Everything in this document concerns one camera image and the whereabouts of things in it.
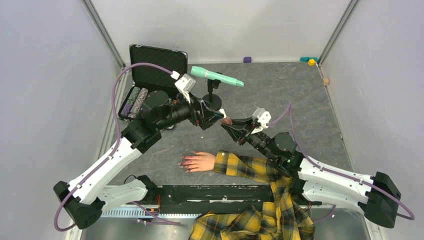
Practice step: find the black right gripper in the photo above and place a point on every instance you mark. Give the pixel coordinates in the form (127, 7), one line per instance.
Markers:
(238, 129)

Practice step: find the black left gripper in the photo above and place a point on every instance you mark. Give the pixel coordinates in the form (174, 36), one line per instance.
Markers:
(206, 118)

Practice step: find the pink nail polish bottle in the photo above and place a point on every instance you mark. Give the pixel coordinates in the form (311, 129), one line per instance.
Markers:
(226, 121)

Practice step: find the white nail polish cap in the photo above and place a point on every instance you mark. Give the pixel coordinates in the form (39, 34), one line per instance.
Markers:
(222, 111)

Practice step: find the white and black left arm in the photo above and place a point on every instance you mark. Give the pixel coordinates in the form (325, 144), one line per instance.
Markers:
(85, 198)

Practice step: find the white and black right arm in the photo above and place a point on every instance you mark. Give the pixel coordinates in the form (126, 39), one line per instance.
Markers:
(374, 196)

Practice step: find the mannequin hand with stained nails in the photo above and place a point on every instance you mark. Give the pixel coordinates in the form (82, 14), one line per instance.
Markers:
(198, 162)

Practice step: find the black microphone stand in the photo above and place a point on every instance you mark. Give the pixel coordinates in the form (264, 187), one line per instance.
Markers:
(212, 96)

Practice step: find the mint green microphone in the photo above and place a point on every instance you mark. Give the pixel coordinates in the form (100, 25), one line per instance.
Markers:
(201, 72)

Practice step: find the purple cube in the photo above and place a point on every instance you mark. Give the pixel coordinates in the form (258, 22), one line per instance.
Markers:
(247, 59)

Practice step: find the black poker chip case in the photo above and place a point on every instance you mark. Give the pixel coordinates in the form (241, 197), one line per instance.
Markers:
(147, 79)

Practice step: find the teal block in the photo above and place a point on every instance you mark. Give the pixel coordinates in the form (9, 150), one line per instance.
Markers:
(306, 59)

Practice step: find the yellow cube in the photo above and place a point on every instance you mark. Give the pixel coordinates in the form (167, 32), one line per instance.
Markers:
(311, 62)

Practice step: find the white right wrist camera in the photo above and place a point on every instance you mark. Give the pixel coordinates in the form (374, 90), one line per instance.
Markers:
(261, 117)

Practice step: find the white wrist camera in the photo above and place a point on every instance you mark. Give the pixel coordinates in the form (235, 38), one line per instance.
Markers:
(261, 117)
(184, 84)

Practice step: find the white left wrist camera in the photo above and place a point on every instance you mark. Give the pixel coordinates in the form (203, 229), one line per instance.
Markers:
(184, 84)

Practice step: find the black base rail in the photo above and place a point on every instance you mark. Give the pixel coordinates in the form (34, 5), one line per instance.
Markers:
(203, 199)

